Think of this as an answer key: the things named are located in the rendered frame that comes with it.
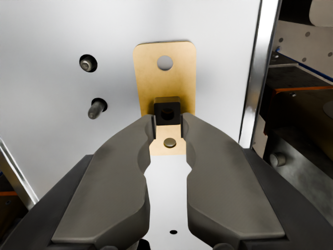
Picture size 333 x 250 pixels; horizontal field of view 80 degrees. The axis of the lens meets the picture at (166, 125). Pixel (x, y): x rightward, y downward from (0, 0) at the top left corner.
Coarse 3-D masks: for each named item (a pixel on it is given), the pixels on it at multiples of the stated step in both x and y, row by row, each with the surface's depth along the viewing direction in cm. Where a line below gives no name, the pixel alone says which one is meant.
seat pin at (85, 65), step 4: (88, 56) 13; (92, 56) 13; (84, 60) 12; (88, 60) 12; (92, 60) 13; (96, 60) 13; (80, 64) 13; (84, 64) 12; (88, 64) 12; (92, 64) 13; (96, 64) 14; (84, 68) 13; (88, 68) 13
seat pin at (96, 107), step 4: (96, 100) 14; (100, 100) 14; (104, 100) 15; (96, 104) 14; (100, 104) 14; (104, 104) 14; (92, 108) 13; (96, 108) 13; (100, 108) 14; (88, 112) 13; (92, 112) 13; (96, 112) 13; (100, 112) 14; (88, 116) 13; (92, 116) 13; (96, 116) 13
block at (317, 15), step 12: (288, 0) 15; (300, 0) 14; (312, 0) 13; (324, 0) 13; (288, 12) 15; (300, 12) 14; (312, 12) 13; (324, 12) 13; (312, 24) 14; (324, 24) 13
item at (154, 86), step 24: (144, 48) 12; (168, 48) 12; (192, 48) 12; (144, 72) 12; (168, 72) 12; (192, 72) 12; (144, 96) 13; (168, 96) 13; (192, 96) 13; (168, 120) 13
